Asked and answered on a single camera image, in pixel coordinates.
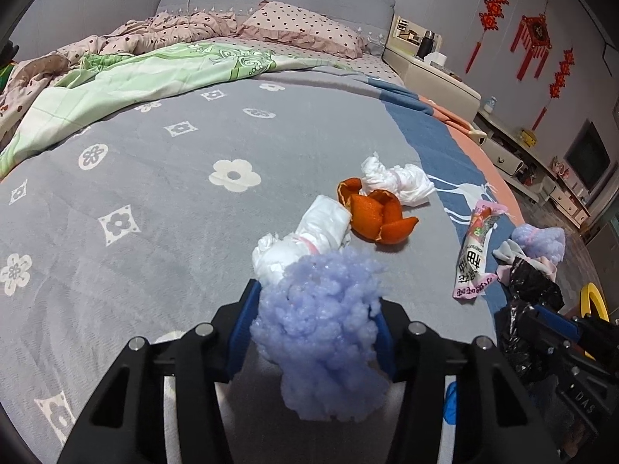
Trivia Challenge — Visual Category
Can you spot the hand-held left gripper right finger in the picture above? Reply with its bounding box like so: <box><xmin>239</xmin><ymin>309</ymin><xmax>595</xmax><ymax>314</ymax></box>
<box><xmin>372</xmin><ymin>297</ymin><xmax>562</xmax><ymax>464</ymax></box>

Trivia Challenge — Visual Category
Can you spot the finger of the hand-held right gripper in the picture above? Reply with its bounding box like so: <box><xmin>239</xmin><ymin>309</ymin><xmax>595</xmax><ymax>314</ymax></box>
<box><xmin>525</xmin><ymin>302</ymin><xmax>588</xmax><ymax>349</ymax></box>

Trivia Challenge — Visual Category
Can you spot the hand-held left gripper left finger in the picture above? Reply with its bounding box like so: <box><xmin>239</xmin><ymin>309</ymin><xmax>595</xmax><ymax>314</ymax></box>
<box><xmin>57</xmin><ymin>278</ymin><xmax>264</xmax><ymax>464</ymax></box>

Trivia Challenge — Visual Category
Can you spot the black plastic bag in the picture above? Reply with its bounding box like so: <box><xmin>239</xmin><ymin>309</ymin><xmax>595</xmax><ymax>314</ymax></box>
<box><xmin>493</xmin><ymin>257</ymin><xmax>566</xmax><ymax>382</ymax></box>

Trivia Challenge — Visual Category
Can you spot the large lavender fluffy foam clump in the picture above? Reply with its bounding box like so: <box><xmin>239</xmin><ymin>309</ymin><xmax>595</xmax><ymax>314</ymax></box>
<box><xmin>249</xmin><ymin>246</ymin><xmax>392</xmax><ymax>422</ymax></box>

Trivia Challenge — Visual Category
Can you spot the small lavender fluffy foam clump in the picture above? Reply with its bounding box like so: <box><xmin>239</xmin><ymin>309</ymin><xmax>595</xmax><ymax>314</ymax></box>
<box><xmin>510</xmin><ymin>225</ymin><xmax>566</xmax><ymax>271</ymax></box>

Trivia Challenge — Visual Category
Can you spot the light grey crumpled cloth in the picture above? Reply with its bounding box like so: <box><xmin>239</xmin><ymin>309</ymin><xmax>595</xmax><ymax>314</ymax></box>
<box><xmin>492</xmin><ymin>239</ymin><xmax>530</xmax><ymax>264</ymax></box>

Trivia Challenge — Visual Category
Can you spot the pink snack wrapper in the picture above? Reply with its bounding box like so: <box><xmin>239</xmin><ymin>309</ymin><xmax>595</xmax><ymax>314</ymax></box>
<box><xmin>452</xmin><ymin>199</ymin><xmax>508</xmax><ymax>305</ymax></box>

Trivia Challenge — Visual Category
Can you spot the long crumpled white tissue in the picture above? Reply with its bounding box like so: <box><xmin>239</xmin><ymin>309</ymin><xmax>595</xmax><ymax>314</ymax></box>
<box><xmin>251</xmin><ymin>194</ymin><xmax>354</xmax><ymax>295</ymax></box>

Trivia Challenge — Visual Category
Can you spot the orange peel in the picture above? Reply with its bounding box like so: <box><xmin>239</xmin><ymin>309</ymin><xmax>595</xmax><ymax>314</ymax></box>
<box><xmin>337</xmin><ymin>177</ymin><xmax>419</xmax><ymax>247</ymax></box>

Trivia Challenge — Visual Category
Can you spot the grey flower-print bedspread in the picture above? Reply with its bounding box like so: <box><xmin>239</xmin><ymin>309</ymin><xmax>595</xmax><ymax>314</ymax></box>
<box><xmin>0</xmin><ymin>65</ymin><xmax>525</xmax><ymax>464</ymax></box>

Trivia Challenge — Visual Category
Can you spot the knotted crumpled white tissue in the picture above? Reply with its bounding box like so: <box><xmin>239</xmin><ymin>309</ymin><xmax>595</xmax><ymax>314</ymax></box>
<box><xmin>360</xmin><ymin>155</ymin><xmax>436</xmax><ymax>208</ymax></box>

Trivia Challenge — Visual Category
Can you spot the television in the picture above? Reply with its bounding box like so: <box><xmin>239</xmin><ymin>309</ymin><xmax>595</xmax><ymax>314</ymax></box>
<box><xmin>565</xmin><ymin>118</ymin><xmax>612</xmax><ymax>194</ymax></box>

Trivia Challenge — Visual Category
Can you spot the white television cabinet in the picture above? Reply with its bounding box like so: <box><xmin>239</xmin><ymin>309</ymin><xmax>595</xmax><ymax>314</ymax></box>
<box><xmin>476</xmin><ymin>106</ymin><xmax>593</xmax><ymax>225</ymax></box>

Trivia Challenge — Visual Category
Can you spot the green floral quilt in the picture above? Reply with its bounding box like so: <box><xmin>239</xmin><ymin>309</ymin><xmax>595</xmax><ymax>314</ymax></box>
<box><xmin>0</xmin><ymin>41</ymin><xmax>359</xmax><ymax>179</ymax></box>

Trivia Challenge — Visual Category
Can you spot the beige nightstand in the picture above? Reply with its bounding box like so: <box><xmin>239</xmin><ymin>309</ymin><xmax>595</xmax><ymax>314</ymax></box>
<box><xmin>384</xmin><ymin>14</ymin><xmax>482</xmax><ymax>124</ymax></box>

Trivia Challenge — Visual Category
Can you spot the dotted bed sheet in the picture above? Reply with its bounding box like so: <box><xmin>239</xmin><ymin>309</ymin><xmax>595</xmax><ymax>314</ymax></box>
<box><xmin>208</xmin><ymin>36</ymin><xmax>404</xmax><ymax>85</ymax></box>

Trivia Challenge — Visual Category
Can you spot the red square knot decoration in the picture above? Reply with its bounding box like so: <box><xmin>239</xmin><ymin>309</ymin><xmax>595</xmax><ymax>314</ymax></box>
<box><xmin>510</xmin><ymin>14</ymin><xmax>553</xmax><ymax>82</ymax></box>

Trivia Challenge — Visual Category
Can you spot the pink dotted pillow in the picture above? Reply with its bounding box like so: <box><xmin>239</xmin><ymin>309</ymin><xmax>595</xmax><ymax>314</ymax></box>
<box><xmin>237</xmin><ymin>1</ymin><xmax>368</xmax><ymax>60</ymax></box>

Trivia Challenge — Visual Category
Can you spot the pink dotted quilt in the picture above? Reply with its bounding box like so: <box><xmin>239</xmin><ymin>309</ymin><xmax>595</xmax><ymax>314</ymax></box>
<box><xmin>0</xmin><ymin>10</ymin><xmax>238</xmax><ymax>131</ymax></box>

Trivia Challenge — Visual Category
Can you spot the red knot string decoration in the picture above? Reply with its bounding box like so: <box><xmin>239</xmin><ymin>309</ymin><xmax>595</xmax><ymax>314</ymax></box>
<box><xmin>465</xmin><ymin>0</ymin><xmax>512</xmax><ymax>74</ymax></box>
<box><xmin>532</xmin><ymin>48</ymin><xmax>575</xmax><ymax>131</ymax></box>

